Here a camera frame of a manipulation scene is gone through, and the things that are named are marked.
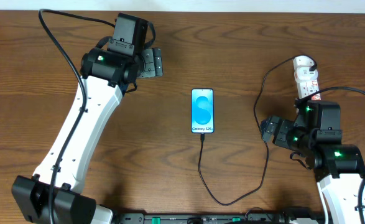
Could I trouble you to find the white USB charger plug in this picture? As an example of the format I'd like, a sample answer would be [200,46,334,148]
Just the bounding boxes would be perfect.
[294,67,318,83]

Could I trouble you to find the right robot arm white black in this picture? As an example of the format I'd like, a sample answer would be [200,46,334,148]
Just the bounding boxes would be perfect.
[260,100,365,223]

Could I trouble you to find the Samsung Galaxy smartphone blue screen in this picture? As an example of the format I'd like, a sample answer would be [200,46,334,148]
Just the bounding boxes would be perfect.
[191,88,215,134]

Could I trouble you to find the black USB charging cable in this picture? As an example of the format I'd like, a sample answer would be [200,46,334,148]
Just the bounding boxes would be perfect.
[198,54,318,207]

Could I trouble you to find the white power strip red switches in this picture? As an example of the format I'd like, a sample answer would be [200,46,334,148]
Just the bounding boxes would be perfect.
[293,55,320,99]

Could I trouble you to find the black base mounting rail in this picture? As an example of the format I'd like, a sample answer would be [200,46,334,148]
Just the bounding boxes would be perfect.
[112,213,324,224]

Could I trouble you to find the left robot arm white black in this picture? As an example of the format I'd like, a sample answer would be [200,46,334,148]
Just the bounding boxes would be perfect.
[11,13,163,223]

